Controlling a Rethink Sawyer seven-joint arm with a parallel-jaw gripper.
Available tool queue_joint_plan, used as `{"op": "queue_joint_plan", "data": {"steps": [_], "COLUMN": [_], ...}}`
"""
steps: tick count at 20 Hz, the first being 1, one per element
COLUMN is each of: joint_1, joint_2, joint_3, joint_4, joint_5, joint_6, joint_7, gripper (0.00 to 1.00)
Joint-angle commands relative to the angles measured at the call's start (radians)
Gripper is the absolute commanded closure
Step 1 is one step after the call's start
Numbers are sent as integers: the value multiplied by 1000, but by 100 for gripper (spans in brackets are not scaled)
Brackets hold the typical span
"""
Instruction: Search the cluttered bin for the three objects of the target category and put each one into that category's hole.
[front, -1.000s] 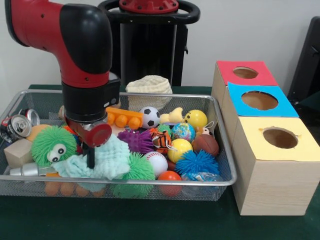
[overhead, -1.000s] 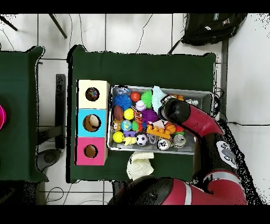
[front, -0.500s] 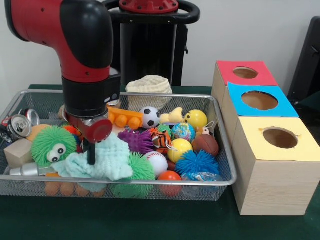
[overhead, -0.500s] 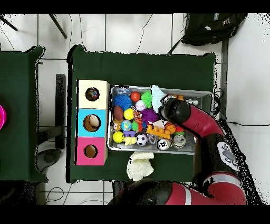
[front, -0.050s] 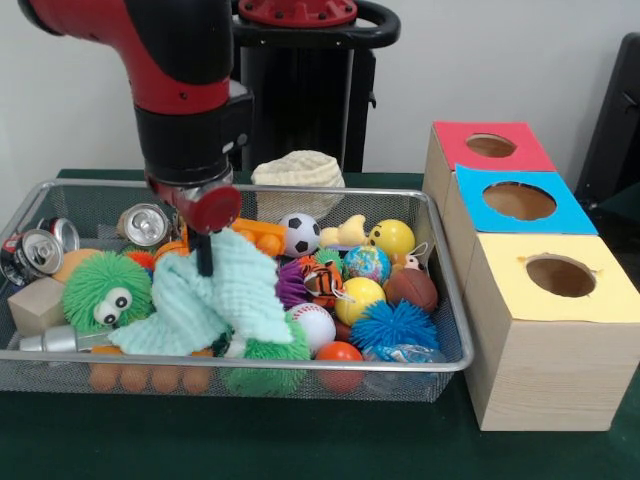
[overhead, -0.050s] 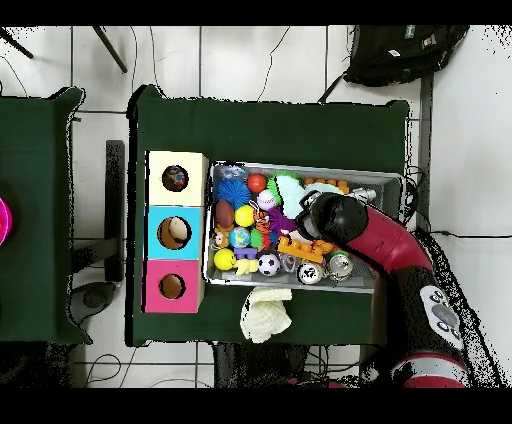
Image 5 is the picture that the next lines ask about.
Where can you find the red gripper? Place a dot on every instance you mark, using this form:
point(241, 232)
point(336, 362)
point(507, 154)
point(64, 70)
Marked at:
point(217, 207)

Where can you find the mint green cloth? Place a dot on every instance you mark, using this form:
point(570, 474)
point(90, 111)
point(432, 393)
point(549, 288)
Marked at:
point(235, 290)

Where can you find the green spiky ball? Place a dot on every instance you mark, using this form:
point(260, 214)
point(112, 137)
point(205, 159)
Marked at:
point(100, 280)
point(285, 347)

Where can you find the cream knitted cloth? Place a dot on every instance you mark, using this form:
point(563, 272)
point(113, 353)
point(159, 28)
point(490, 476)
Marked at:
point(300, 172)

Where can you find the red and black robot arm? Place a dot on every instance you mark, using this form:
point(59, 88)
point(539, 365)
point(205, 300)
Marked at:
point(180, 75)

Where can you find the wooden box with three holes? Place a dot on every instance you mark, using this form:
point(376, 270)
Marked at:
point(550, 375)

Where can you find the orange plastic block tray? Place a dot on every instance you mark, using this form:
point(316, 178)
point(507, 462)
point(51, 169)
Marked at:
point(260, 235)

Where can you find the purple spiky ball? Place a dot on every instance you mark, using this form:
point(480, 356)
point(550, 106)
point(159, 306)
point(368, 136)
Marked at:
point(287, 285)

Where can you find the small soccer ball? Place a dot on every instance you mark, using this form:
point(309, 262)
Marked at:
point(299, 234)

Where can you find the striped tiger plush toy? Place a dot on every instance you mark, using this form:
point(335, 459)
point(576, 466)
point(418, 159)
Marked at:
point(325, 282)

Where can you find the white baseball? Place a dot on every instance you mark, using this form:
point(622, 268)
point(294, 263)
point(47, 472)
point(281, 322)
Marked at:
point(320, 322)

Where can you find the blue spiky ball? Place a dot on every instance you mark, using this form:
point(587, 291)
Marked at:
point(395, 325)

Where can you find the brown toy football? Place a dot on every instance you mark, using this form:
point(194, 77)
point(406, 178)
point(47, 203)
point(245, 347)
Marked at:
point(412, 290)

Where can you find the black flat panel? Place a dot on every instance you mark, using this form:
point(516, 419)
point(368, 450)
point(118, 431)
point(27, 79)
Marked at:
point(615, 110)

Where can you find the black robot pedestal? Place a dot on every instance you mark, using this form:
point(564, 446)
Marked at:
point(310, 100)

